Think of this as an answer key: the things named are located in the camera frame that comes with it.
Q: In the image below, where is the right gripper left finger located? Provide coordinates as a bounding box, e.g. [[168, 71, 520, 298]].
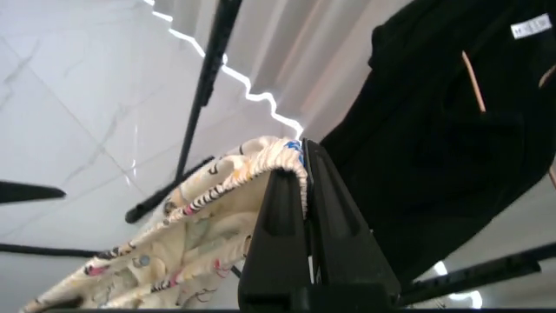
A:
[[237, 168, 313, 311]]

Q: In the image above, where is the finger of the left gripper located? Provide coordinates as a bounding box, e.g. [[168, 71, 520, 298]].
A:
[[0, 180, 67, 205]]

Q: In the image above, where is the cream printed garment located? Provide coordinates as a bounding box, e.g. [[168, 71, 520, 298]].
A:
[[19, 135, 309, 311]]

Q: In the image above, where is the black garment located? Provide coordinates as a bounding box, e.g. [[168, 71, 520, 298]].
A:
[[319, 0, 556, 284]]

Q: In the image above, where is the pink clothes hanger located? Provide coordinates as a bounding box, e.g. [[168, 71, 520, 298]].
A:
[[460, 50, 556, 190]]

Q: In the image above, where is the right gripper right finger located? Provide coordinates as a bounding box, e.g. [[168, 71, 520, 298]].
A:
[[301, 137, 401, 311]]

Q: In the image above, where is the black clothes rack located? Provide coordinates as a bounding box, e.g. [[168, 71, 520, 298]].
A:
[[0, 0, 556, 308]]

